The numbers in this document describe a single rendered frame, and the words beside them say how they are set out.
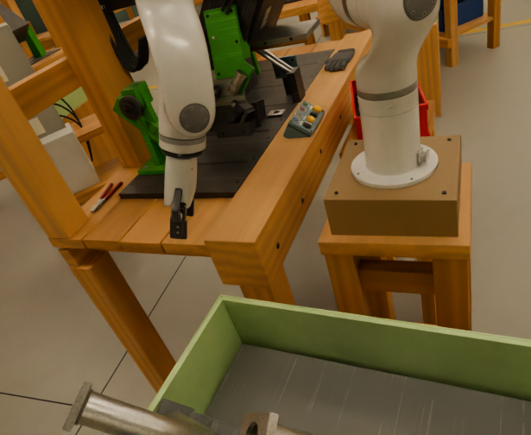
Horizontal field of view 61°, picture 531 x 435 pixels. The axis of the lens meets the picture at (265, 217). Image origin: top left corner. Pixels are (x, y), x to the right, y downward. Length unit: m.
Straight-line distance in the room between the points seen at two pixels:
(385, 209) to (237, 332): 0.40
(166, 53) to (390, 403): 0.62
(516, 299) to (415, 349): 1.35
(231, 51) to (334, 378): 1.08
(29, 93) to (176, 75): 0.83
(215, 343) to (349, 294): 0.44
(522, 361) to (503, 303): 1.33
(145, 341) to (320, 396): 1.01
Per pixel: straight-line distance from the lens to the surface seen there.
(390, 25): 0.84
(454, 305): 1.12
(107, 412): 0.47
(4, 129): 1.31
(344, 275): 1.10
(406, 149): 1.00
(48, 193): 1.37
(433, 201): 0.95
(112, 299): 1.55
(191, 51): 0.70
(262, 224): 1.06
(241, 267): 1.10
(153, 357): 1.75
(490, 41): 4.48
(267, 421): 0.36
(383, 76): 0.92
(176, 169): 0.81
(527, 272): 2.17
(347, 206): 0.99
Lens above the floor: 1.50
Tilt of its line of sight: 34 degrees down
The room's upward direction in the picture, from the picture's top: 18 degrees counter-clockwise
